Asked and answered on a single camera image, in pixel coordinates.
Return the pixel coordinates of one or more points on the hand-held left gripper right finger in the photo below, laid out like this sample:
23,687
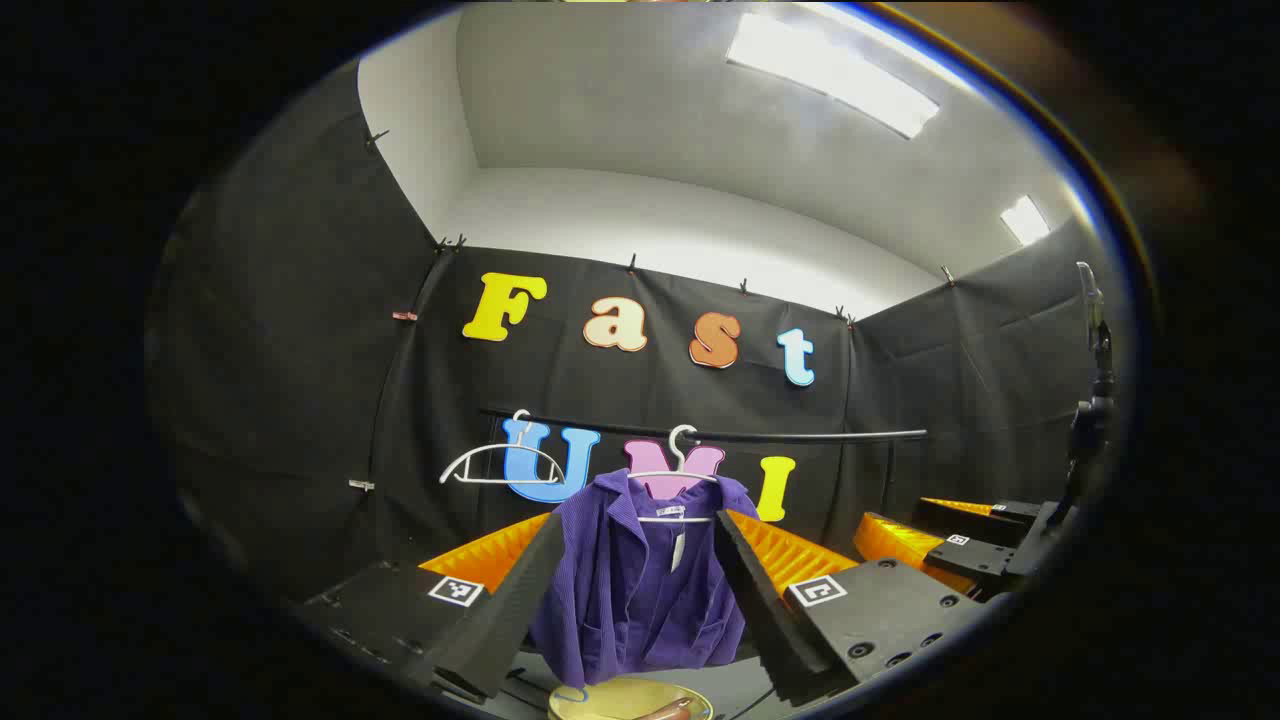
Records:
770,620

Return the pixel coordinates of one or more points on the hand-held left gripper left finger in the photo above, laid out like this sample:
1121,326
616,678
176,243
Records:
510,620

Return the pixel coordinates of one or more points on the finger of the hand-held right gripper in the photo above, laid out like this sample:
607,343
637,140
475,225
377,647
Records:
960,520
975,560

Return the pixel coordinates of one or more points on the beige laundry hamper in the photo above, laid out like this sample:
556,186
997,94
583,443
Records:
620,700

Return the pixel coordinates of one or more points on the white clothes hanger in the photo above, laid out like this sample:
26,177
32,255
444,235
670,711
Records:
490,481
680,460

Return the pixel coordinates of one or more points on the black clothes rack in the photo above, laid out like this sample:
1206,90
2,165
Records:
820,437

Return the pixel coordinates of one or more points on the black tripod stand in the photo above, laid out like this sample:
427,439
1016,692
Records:
1095,410

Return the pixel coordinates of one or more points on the small ceiling light panel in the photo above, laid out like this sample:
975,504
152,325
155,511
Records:
1025,220

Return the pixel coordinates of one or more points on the large ceiling light panel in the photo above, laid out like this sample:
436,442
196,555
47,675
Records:
830,75

